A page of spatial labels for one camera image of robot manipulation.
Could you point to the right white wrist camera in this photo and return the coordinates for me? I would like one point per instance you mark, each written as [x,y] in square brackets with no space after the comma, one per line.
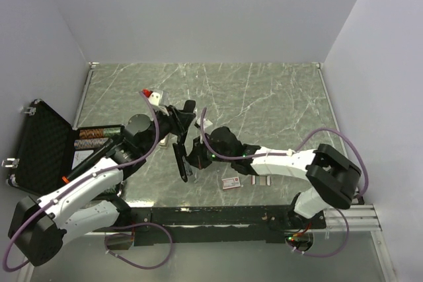
[204,125]

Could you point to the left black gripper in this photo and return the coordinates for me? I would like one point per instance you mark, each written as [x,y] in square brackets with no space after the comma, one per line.
[179,119]

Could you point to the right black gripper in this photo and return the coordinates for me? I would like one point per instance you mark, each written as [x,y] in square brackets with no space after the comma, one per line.
[196,158]

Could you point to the black poker chip case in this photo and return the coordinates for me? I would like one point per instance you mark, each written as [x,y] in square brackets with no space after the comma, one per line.
[51,152]

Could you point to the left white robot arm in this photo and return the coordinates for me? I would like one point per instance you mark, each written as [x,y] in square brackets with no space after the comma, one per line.
[41,227]

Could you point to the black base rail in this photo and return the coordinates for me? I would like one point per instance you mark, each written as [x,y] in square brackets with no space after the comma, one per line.
[268,223]

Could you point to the black stapler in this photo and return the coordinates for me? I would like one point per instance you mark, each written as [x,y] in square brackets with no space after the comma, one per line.
[184,167]

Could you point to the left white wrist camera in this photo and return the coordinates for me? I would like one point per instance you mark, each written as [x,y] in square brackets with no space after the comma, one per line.
[159,99]

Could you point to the aluminium frame rail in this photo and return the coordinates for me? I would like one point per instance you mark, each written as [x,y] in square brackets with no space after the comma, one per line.
[360,218]

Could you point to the red white staple box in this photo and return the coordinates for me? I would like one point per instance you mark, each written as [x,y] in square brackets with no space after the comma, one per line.
[231,183]

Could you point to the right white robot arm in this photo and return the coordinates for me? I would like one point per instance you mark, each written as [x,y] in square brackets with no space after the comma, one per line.
[333,177]

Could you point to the silver stapler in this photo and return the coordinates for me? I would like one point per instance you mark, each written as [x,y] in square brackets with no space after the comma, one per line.
[164,142]

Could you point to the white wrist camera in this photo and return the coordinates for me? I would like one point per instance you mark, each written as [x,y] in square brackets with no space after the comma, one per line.
[204,125]
[159,99]

